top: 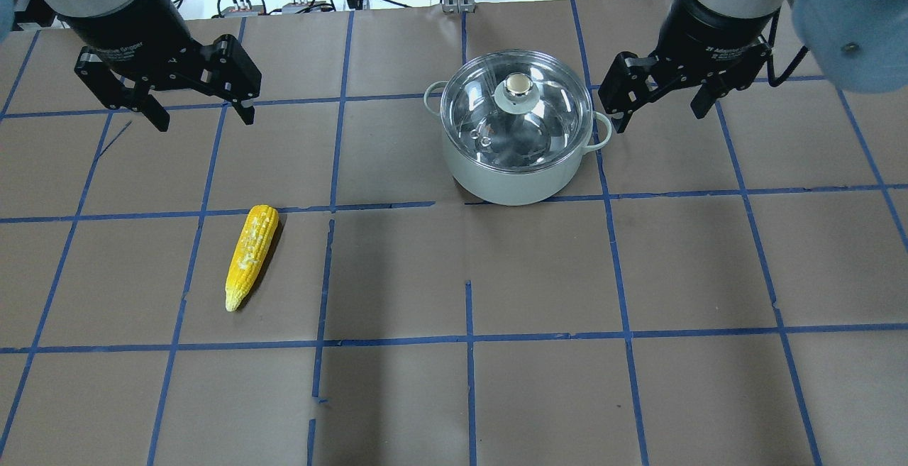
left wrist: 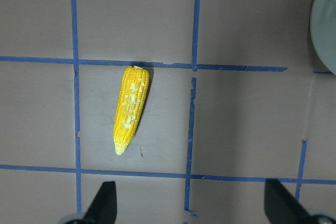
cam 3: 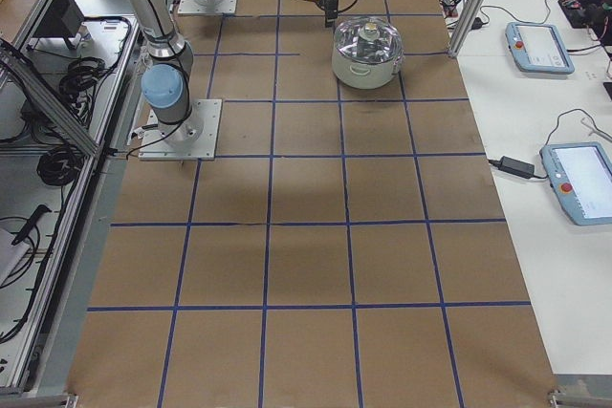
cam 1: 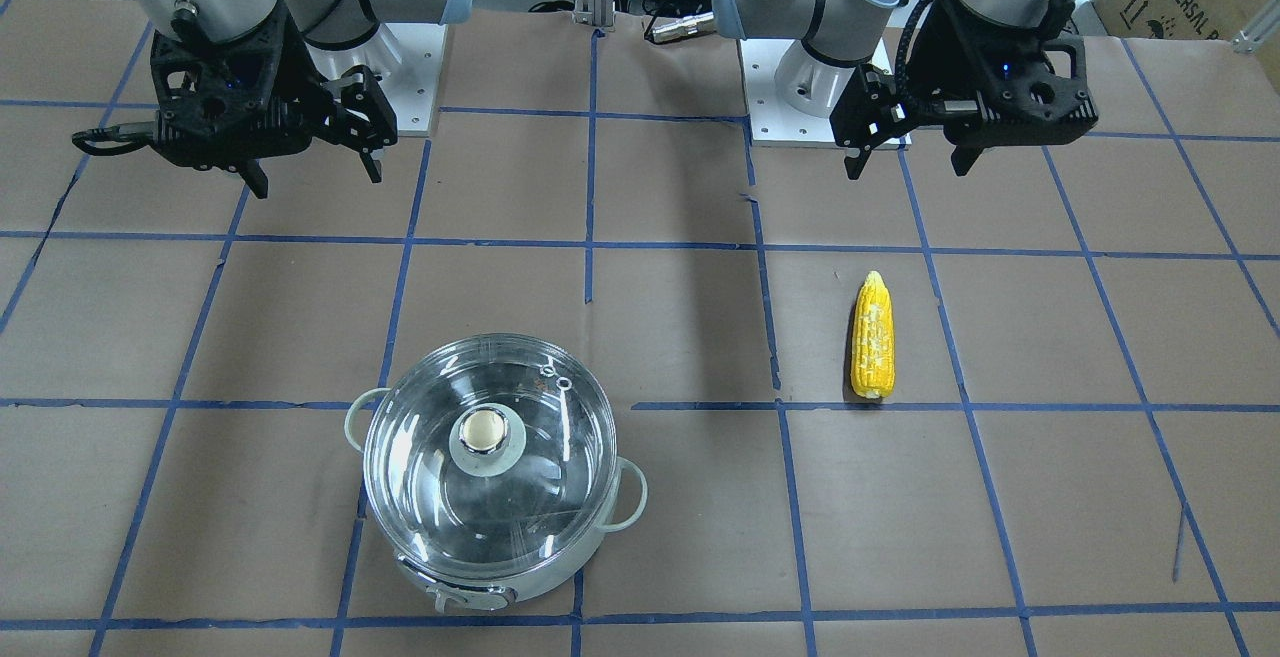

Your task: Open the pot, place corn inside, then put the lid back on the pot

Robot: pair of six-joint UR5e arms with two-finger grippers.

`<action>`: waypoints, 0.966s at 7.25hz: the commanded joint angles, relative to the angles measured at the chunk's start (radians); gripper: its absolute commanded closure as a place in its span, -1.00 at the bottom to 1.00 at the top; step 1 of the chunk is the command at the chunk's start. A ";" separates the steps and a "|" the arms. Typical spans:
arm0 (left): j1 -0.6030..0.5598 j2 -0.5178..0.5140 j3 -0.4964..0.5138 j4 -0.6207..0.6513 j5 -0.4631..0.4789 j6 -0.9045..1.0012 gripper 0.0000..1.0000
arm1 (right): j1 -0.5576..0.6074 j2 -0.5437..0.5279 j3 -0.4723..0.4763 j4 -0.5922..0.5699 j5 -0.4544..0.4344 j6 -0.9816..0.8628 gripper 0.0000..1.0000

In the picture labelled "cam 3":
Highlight glass pot lid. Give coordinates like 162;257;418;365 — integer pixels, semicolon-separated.
334;16;404;65

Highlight white cooking pot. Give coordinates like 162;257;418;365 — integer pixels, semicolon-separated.
332;38;404;89

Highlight far blue teach pendant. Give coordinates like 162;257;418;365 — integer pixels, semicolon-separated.
505;22;575;75

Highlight blue teach pendant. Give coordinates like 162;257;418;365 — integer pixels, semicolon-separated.
505;22;575;75
540;141;611;226

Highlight black power adapter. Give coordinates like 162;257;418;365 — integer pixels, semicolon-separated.
498;156;535;179

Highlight black monitor on shelf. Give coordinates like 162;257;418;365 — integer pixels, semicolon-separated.
33;0;85;50

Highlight near blue teach pendant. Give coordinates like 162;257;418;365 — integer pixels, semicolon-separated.
540;141;611;226

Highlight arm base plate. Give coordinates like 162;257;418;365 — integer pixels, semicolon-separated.
177;0;238;16
138;99;223;161

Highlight coiled black cables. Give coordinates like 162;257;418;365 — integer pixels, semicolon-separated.
58;56;106;99

